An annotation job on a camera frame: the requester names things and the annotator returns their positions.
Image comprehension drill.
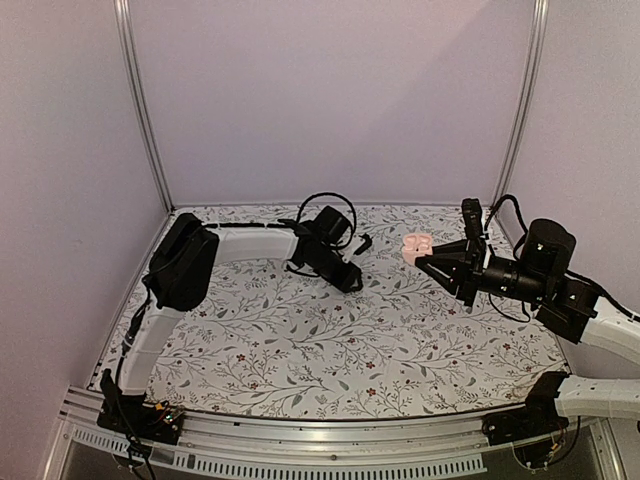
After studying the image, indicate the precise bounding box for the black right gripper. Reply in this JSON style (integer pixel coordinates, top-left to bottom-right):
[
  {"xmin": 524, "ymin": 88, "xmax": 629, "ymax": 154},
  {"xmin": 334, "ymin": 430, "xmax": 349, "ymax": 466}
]
[{"xmin": 416, "ymin": 239, "xmax": 550, "ymax": 307}]

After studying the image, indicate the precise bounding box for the pink earbuds charging case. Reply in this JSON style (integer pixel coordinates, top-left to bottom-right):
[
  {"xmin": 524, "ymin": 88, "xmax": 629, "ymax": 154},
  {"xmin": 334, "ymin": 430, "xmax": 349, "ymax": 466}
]
[{"xmin": 401, "ymin": 232, "xmax": 433, "ymax": 266}]

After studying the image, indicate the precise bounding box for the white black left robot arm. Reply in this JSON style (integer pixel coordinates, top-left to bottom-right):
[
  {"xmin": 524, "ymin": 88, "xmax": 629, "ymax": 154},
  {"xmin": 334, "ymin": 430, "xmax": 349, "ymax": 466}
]
[{"xmin": 100, "ymin": 206, "xmax": 372, "ymax": 434}]

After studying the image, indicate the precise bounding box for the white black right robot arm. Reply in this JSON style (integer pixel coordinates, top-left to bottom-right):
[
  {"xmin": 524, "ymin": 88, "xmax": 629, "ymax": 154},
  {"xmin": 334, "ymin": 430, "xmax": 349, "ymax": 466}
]
[{"xmin": 402, "ymin": 219, "xmax": 639, "ymax": 436}]

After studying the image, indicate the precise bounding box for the floral patterned table mat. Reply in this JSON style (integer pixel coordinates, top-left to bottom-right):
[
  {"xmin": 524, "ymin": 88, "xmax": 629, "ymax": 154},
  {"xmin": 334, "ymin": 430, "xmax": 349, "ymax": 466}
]
[{"xmin": 147, "ymin": 205, "xmax": 566, "ymax": 420}]

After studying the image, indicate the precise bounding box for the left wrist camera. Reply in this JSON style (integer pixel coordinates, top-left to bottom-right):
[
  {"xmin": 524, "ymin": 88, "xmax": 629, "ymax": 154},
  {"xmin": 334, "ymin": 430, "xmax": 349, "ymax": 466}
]
[{"xmin": 342, "ymin": 233, "xmax": 373, "ymax": 263}]

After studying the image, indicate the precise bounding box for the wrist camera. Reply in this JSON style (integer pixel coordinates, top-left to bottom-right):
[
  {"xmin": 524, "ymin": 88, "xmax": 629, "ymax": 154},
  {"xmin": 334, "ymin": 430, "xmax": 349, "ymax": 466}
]
[
  {"xmin": 342, "ymin": 233, "xmax": 373, "ymax": 263},
  {"xmin": 461, "ymin": 198, "xmax": 486, "ymax": 245}
]

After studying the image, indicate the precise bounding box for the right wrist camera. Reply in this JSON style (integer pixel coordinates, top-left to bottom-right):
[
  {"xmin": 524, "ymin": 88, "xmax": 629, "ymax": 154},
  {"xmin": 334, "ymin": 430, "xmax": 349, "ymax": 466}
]
[{"xmin": 461, "ymin": 198, "xmax": 486, "ymax": 245}]

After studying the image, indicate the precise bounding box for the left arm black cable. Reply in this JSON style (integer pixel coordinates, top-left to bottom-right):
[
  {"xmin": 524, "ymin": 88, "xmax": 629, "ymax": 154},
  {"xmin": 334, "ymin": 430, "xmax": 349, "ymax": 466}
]
[{"xmin": 294, "ymin": 192, "xmax": 357, "ymax": 251}]

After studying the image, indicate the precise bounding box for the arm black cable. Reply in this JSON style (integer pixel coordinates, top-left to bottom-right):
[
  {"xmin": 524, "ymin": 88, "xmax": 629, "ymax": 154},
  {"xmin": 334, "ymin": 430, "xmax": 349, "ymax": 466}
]
[
  {"xmin": 294, "ymin": 192, "xmax": 357, "ymax": 251},
  {"xmin": 487, "ymin": 193, "xmax": 531, "ymax": 251}
]

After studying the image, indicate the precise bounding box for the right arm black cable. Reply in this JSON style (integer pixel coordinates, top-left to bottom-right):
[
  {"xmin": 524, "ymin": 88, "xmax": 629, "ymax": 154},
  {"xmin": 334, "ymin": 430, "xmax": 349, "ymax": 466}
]
[{"xmin": 487, "ymin": 193, "xmax": 531, "ymax": 251}]

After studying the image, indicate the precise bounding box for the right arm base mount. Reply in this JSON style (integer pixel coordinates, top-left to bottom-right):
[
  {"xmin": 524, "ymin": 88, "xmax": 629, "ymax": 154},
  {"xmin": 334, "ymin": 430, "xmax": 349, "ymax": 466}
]
[{"xmin": 482, "ymin": 372, "xmax": 570, "ymax": 471}]

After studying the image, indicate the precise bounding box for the aluminium front rail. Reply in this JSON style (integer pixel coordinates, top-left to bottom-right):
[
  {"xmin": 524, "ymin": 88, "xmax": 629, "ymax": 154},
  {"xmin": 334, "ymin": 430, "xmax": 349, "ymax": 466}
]
[{"xmin": 43, "ymin": 387, "xmax": 631, "ymax": 479}]

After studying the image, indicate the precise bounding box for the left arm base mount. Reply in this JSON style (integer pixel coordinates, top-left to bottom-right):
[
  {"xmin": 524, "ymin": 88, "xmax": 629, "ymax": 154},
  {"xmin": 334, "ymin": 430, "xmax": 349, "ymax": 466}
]
[{"xmin": 97, "ymin": 369, "xmax": 185, "ymax": 445}]

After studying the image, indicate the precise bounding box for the right aluminium corner post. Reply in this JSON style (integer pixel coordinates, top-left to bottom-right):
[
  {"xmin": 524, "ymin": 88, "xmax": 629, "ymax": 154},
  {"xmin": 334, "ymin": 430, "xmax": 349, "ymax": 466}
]
[{"xmin": 491, "ymin": 0, "xmax": 549, "ymax": 204}]

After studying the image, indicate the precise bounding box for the aluminium corner post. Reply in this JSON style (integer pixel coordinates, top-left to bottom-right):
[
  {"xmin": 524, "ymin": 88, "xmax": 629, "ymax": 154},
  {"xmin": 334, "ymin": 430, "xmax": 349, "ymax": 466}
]
[
  {"xmin": 491, "ymin": 0, "xmax": 549, "ymax": 204},
  {"xmin": 113, "ymin": 0, "xmax": 175, "ymax": 213}
]

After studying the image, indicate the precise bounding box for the left aluminium corner post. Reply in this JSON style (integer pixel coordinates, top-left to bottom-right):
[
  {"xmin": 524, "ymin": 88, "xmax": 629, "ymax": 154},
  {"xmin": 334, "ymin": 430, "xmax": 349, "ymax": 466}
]
[{"xmin": 113, "ymin": 0, "xmax": 175, "ymax": 213}]

